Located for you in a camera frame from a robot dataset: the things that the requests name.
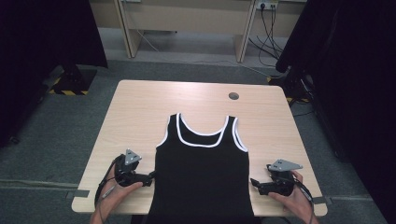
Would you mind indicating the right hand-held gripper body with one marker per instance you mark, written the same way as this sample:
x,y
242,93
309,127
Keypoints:
x,y
280,182

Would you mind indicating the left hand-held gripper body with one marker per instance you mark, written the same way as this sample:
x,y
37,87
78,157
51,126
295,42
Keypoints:
x,y
126,174

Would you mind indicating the black tank top white trim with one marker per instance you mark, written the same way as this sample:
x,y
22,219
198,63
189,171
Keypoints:
x,y
202,174

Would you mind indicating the person's left hand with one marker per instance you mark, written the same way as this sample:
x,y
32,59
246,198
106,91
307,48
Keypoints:
x,y
116,196

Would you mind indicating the person's right hand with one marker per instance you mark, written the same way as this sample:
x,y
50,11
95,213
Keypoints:
x,y
294,202

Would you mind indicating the grey tape strip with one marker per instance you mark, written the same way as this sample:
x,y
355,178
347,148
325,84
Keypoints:
x,y
322,200
77,193

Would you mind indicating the black stand base hazard tape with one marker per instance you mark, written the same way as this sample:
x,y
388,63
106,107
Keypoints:
x,y
73,82
295,88

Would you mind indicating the black curtain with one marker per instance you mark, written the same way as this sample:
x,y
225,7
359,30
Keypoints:
x,y
37,46
358,77

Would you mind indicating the white wall power socket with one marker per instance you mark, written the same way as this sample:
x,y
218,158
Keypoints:
x,y
267,4

